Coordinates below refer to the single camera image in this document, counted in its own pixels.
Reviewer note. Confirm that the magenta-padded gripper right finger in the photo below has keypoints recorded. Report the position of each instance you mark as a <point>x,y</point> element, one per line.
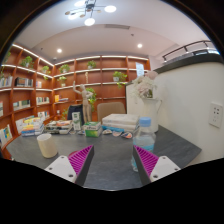
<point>146,161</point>

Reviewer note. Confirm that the ceiling air vent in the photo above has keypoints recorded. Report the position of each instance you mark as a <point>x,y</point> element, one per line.
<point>116,26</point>

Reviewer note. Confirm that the pink white flower bouquet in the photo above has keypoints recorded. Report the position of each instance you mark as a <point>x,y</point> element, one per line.
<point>143,87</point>

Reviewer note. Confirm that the small oval badge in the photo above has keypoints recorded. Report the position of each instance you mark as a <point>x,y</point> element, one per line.
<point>117,133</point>
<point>126,135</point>
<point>71,132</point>
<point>81,132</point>
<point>106,131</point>

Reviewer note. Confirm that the white wall socket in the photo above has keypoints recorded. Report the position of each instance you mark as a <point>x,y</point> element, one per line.
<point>215,114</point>

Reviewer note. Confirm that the stack of dark books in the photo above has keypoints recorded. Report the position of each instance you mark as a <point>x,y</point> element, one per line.
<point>58,126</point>

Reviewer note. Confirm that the clear water bottle blue cap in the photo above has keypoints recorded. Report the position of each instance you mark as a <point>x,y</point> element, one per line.
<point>145,136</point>

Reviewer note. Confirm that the multi-bulb ceiling lamp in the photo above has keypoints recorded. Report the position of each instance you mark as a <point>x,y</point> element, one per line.
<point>89,10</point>

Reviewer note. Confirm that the green tissue box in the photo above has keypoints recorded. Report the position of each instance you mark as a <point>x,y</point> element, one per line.
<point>92,130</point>

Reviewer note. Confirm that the black metal railing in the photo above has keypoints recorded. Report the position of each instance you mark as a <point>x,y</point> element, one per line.
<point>185,47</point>

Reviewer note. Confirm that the wooden shelf unit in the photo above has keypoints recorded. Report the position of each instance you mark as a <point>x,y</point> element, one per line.
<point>110,75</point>

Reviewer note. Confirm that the round recessed ceiling light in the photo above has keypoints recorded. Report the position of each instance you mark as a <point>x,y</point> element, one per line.
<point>59,50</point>
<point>139,45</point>

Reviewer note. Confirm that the dark blue chair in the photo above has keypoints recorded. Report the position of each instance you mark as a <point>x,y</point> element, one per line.
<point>75,109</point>

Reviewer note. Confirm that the stack of colourful books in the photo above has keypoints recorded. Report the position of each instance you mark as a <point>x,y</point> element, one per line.
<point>32,127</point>

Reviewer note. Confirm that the wooden artist mannequin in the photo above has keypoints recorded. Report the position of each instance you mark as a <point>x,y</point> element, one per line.
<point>86,103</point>

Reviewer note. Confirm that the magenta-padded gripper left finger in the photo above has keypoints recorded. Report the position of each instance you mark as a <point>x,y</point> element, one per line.
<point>80,160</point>

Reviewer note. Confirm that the tan upholstered chair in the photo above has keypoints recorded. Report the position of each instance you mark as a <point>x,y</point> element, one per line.
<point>111,110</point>

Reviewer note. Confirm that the green white drink carton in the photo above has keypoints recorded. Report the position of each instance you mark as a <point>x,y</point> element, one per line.
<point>76,120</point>

